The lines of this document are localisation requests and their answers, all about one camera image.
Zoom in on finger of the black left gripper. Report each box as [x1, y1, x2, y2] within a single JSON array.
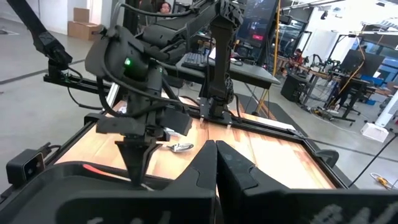
[[114, 139, 150, 188], [138, 139, 164, 188]]

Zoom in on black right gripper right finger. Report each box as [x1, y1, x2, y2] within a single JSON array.
[[216, 139, 398, 224]]

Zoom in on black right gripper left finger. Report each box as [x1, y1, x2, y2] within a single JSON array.
[[55, 139, 218, 224]]

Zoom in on pink handled utensil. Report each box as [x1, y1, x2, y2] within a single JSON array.
[[81, 163, 155, 192]]

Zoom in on silver metal spoon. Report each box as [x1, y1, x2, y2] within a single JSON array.
[[161, 142, 195, 154]]

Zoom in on black computer keyboard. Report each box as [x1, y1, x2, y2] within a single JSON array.
[[181, 51, 208, 70]]

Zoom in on large brown cardboard box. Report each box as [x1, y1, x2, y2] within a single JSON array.
[[67, 20, 103, 42]]

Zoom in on dark grey desk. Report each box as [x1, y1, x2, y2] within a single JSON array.
[[161, 54, 281, 90]]

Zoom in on person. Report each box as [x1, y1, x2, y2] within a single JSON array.
[[291, 48, 305, 65], [156, 1, 172, 15]]

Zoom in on small brown cardboard box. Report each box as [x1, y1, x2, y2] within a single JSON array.
[[73, 7, 91, 23]]

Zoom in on black floor cabinet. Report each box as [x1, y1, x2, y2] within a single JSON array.
[[280, 73, 309, 103]]

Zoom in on white box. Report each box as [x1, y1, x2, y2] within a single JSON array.
[[360, 122, 390, 143]]

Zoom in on large dark display screen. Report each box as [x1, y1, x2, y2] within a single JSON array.
[[235, 0, 279, 48]]

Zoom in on yellow metal pole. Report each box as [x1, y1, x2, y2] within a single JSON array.
[[254, 0, 282, 114]]

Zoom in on white standing appliance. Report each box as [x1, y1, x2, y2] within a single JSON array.
[[374, 90, 398, 128]]

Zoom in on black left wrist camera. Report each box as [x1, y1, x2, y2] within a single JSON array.
[[158, 105, 194, 137]]

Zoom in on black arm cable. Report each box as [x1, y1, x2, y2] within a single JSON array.
[[96, 2, 193, 119]]

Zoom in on black frame cable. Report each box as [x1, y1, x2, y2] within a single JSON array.
[[66, 67, 104, 111]]

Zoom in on black aluminium table frame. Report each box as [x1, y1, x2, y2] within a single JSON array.
[[0, 73, 354, 202]]

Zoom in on black frame corner knob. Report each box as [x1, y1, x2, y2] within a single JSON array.
[[313, 149, 340, 169]]

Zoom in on black table-level camera box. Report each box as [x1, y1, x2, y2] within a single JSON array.
[[5, 148, 47, 188]]

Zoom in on black camera mount strut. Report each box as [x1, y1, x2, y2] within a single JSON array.
[[6, 0, 74, 83]]

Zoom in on thin black cable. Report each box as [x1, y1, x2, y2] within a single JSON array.
[[347, 133, 398, 189]]

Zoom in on yellow floor cable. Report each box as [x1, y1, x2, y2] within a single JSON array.
[[369, 172, 398, 190]]

